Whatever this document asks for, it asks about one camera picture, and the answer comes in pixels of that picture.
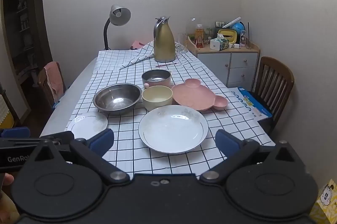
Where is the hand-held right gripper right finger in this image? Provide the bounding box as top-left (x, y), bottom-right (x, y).
top-left (200, 129), bottom-right (303, 184)

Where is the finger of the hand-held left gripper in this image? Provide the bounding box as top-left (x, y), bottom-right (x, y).
top-left (0, 131), bottom-right (75, 147)
top-left (0, 127), bottom-right (31, 138)

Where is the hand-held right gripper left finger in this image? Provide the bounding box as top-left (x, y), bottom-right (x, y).
top-left (26, 129), bottom-right (130, 185)

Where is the small white plate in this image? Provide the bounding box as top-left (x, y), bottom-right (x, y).
top-left (67, 112), bottom-right (108, 140)

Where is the large steel bowl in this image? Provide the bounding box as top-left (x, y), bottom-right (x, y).
top-left (93, 83), bottom-right (143, 116)

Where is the pink bear-shaped plate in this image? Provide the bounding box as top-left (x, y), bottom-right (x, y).
top-left (171, 78), bottom-right (229, 112)

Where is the large white plate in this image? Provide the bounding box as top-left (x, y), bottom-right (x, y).
top-left (138, 105), bottom-right (209, 154)

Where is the cream bowl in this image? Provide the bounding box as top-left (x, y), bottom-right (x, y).
top-left (142, 86), bottom-right (173, 112)

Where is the pink steel-lined pot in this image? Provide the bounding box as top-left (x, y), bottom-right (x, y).
top-left (141, 69), bottom-right (173, 89)

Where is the person's left hand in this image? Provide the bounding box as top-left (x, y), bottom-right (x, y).
top-left (0, 173), bottom-right (21, 216)

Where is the yellow white perforated panel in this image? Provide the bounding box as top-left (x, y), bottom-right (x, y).
top-left (0, 94), bottom-right (15, 130)

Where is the black white checked tablecloth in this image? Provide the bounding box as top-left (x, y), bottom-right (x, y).
top-left (39, 41), bottom-right (275, 178)

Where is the blue white booklet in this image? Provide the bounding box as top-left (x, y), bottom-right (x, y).
top-left (230, 87), bottom-right (273, 122)

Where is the wooden chair with towel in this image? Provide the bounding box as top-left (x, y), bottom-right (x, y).
top-left (37, 62), bottom-right (66, 109)

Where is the pink towel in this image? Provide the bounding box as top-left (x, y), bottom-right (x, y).
top-left (43, 61), bottom-right (65, 101)

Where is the dark wooden chair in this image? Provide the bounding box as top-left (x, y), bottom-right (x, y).
top-left (247, 56), bottom-right (295, 135)

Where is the white wooden cabinet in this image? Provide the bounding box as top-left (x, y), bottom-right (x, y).
top-left (186, 38), bottom-right (261, 90)

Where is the white tissue box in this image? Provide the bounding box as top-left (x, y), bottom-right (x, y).
top-left (210, 33), bottom-right (229, 51)

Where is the clear acrylic block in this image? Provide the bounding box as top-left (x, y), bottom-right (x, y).
top-left (240, 31), bottom-right (249, 49)

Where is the clear glass cup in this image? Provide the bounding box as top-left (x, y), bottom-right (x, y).
top-left (178, 33), bottom-right (189, 53)

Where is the yellow tissue holder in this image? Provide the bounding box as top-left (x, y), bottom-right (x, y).
top-left (218, 28), bottom-right (239, 44)

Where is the orange drink bottle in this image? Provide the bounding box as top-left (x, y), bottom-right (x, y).
top-left (195, 24), bottom-right (205, 49)

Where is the gold thermos jug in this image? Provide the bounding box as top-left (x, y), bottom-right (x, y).
top-left (153, 16), bottom-right (176, 63)

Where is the blue globe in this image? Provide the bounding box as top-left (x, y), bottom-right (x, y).
top-left (232, 22), bottom-right (246, 37)

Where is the yellow cartoon box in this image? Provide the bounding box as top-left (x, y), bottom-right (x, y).
top-left (309, 179), bottom-right (337, 224)

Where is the glass dome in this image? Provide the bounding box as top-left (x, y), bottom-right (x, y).
top-left (186, 17), bottom-right (214, 48)

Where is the grey desk lamp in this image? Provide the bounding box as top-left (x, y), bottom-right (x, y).
top-left (103, 4), bottom-right (131, 51)

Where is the dark wooden bookshelf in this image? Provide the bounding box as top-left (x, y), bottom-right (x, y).
top-left (0, 0), bottom-right (53, 88)

